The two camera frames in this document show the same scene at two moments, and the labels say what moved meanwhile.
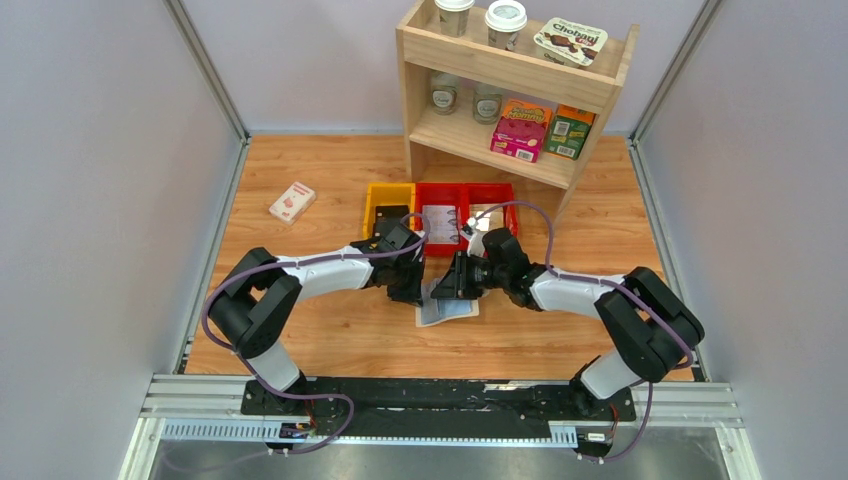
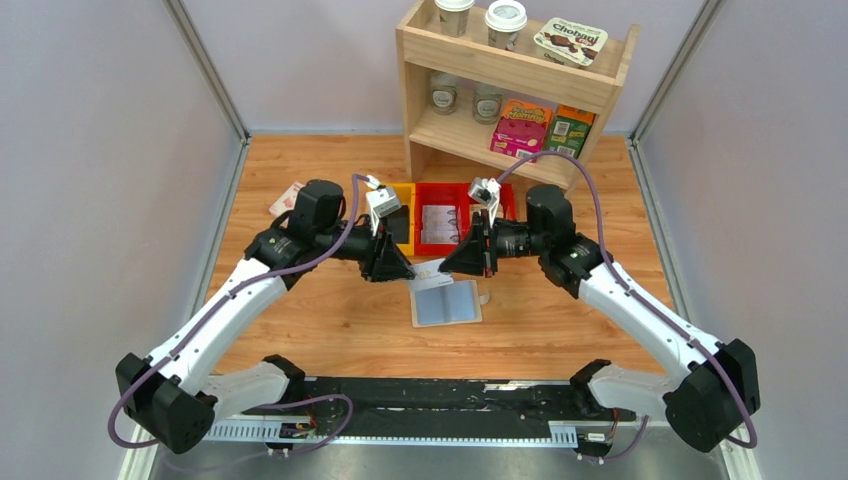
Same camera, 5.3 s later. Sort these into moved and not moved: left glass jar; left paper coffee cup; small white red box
Moved: small white red box
Not moved: left paper coffee cup; left glass jar
